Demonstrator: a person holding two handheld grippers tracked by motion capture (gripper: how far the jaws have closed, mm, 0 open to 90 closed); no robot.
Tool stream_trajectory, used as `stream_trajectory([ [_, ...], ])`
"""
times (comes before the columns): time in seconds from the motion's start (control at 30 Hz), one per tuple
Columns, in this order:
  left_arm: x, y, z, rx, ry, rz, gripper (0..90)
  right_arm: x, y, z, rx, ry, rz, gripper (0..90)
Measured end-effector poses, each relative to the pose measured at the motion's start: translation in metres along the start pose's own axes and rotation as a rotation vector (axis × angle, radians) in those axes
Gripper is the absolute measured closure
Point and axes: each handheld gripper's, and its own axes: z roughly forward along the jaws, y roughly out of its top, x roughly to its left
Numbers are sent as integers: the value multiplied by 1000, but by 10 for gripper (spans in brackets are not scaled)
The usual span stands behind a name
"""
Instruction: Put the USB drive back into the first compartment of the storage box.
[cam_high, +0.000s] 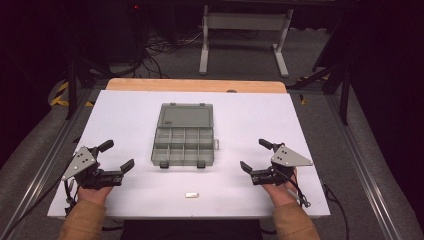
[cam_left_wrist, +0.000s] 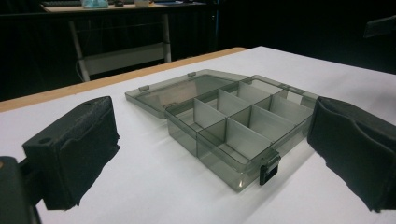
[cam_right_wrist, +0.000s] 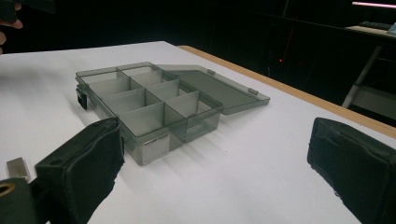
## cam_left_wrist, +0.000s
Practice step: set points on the grey transparent compartment box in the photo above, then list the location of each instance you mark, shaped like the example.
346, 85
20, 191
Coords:
236, 124

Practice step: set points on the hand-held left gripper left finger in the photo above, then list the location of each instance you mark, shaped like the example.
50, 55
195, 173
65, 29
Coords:
73, 146

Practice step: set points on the dark monitor edge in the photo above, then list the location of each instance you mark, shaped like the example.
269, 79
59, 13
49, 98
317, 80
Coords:
379, 26

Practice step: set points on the small dark object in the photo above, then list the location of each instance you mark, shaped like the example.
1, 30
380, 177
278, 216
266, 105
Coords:
119, 3

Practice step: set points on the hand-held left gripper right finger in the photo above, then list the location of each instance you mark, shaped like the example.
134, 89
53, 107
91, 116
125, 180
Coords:
351, 146

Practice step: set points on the white-legged wooden desk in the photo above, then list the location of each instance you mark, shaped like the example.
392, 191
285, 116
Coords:
124, 46

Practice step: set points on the light blue plastic bag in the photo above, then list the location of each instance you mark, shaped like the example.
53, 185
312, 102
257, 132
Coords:
94, 3

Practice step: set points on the black keyboard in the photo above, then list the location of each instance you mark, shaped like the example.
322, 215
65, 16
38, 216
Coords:
61, 3

